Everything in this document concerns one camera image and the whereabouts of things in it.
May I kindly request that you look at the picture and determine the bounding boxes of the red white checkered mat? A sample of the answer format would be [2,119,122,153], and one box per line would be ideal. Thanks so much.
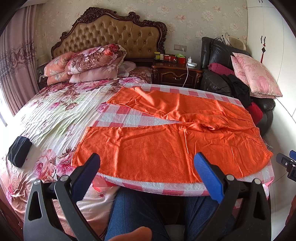
[93,83,274,196]

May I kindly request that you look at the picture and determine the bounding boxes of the pink patterned curtain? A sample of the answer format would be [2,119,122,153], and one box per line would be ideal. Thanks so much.
[1,5,39,115]

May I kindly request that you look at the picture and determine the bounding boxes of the black clothes on armchair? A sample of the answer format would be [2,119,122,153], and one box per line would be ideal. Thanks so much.
[222,74,252,108]

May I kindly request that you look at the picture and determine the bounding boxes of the maroon cloth on armchair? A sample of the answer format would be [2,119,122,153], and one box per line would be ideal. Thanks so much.
[208,63,234,76]

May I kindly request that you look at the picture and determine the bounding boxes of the blue jeans legs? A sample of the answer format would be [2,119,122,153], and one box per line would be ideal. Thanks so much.
[105,187,218,240]

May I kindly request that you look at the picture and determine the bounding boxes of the white charging cable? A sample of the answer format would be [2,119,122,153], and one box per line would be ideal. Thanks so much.
[181,61,190,88]

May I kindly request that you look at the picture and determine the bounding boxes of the white wardrobe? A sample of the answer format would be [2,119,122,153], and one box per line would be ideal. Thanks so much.
[247,1,295,238]

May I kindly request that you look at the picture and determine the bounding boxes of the folded floral quilt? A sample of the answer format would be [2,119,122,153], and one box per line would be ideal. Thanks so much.
[65,44,127,83]

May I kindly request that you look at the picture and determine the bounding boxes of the pink floral cushion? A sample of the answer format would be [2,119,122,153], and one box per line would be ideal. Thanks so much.
[231,52,282,99]

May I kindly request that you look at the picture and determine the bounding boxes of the black pouch on bed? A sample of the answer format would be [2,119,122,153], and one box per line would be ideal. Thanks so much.
[8,136,32,168]

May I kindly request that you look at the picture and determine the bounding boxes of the tufted leather headboard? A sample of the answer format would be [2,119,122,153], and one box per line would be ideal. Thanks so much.
[51,7,167,59]

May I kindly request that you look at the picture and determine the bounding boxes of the pink floral pillow stack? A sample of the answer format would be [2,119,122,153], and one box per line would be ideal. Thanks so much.
[44,52,75,85]

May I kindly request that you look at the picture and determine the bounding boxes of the red chinese knot ornament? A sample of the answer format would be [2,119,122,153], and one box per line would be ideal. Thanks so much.
[260,36,266,63]

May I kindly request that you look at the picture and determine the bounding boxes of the orange pants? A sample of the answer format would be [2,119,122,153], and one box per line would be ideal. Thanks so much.
[72,87,272,183]

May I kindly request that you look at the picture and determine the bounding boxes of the dark wood nightstand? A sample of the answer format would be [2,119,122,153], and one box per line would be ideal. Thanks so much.
[152,61,203,89]

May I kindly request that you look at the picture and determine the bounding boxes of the floral bed sheet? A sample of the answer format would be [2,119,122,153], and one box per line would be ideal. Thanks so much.
[0,76,149,238]

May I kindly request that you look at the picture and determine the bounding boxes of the black leather armchair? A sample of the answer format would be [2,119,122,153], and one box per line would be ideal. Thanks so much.
[200,37,275,136]

